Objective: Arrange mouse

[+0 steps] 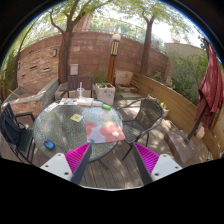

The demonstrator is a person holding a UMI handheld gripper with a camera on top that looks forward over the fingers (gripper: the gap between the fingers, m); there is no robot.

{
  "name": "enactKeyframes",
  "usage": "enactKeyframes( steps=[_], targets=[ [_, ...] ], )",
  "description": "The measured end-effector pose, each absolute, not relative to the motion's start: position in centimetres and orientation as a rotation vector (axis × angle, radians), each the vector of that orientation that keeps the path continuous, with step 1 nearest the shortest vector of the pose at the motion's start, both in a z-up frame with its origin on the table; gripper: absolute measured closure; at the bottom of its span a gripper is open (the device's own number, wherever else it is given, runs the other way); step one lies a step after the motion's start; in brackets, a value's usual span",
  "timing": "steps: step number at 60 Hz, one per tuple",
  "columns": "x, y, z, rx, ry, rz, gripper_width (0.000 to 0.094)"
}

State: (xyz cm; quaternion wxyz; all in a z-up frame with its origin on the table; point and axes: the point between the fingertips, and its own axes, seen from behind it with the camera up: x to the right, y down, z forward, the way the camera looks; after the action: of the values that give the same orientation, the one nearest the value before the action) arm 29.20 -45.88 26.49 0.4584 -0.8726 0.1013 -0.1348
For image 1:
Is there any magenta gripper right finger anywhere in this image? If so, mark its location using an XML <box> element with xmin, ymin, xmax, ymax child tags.
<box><xmin>133</xmin><ymin>143</ymin><xmax>182</xmax><ymax>185</ymax></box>

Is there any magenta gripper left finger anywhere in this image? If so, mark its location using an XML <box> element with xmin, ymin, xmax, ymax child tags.
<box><xmin>41</xmin><ymin>143</ymin><xmax>92</xmax><ymax>185</ymax></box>

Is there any floral pink mouse pad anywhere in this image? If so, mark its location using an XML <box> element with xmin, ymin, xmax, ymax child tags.
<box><xmin>85</xmin><ymin>121</ymin><xmax>125</xmax><ymax>144</ymax></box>

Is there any blue small object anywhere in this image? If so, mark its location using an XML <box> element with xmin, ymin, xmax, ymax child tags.
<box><xmin>43</xmin><ymin>140</ymin><xmax>55</xmax><ymax>150</ymax></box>

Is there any umbrella base block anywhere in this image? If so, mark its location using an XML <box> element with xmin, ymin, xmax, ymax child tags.
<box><xmin>164</xmin><ymin>130</ymin><xmax>197</xmax><ymax>165</ymax></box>

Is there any round glass patio table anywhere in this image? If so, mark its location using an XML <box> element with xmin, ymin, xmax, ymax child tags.
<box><xmin>33</xmin><ymin>104</ymin><xmax>122</xmax><ymax>162</ymax></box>

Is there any yellow sticky note card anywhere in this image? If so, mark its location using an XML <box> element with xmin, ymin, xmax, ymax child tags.
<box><xmin>70</xmin><ymin>114</ymin><xmax>83</xmax><ymax>122</ymax></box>

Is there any wicker chair right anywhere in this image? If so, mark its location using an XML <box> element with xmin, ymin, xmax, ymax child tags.
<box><xmin>122</xmin><ymin>98</ymin><xmax>164</xmax><ymax>159</ymax></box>

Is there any black metal chair left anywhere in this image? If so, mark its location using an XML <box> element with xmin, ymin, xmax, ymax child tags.
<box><xmin>0</xmin><ymin>104</ymin><xmax>35</xmax><ymax>164</ymax></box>

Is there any wooden bench fence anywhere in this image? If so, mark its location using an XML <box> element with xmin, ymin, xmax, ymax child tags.
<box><xmin>130</xmin><ymin>72</ymin><xmax>223</xmax><ymax>160</ymax></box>

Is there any white paper sheet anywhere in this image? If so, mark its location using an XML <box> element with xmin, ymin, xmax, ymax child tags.
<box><xmin>44</xmin><ymin>102</ymin><xmax>58</xmax><ymax>112</ymax></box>

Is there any open magazine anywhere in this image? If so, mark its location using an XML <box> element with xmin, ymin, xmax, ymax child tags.
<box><xmin>60</xmin><ymin>97</ymin><xmax>93</xmax><ymax>106</ymax></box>

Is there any green small bottle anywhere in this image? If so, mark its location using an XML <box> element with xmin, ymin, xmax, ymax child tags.
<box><xmin>102</xmin><ymin>104</ymin><xmax>112</xmax><ymax>110</ymax></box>

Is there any white square planter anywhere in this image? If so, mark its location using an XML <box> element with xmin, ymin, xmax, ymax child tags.
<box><xmin>95</xmin><ymin>83</ymin><xmax>115</xmax><ymax>105</ymax></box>

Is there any brown chair far side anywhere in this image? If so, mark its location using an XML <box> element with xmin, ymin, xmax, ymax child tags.
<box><xmin>59</xmin><ymin>76</ymin><xmax>97</xmax><ymax>100</ymax></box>

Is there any right tree trunk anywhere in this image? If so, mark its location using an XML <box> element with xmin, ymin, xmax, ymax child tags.
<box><xmin>140</xmin><ymin>11</ymin><xmax>155</xmax><ymax>75</ymax></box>

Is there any tree trunk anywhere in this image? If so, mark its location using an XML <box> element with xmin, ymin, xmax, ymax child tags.
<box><xmin>140</xmin><ymin>11</ymin><xmax>155</xmax><ymax>75</ymax></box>
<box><xmin>49</xmin><ymin>0</ymin><xmax>80</xmax><ymax>84</ymax></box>

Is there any folded red patio umbrella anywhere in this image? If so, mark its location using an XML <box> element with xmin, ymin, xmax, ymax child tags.
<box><xmin>195</xmin><ymin>42</ymin><xmax>223</xmax><ymax>130</ymax></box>

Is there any left tree trunk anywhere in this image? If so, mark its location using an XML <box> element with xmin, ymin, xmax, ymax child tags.
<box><xmin>49</xmin><ymin>0</ymin><xmax>80</xmax><ymax>84</ymax></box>

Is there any wooden lamp post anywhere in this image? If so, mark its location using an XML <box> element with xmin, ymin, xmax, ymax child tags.
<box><xmin>107</xmin><ymin>34</ymin><xmax>121</xmax><ymax>84</ymax></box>

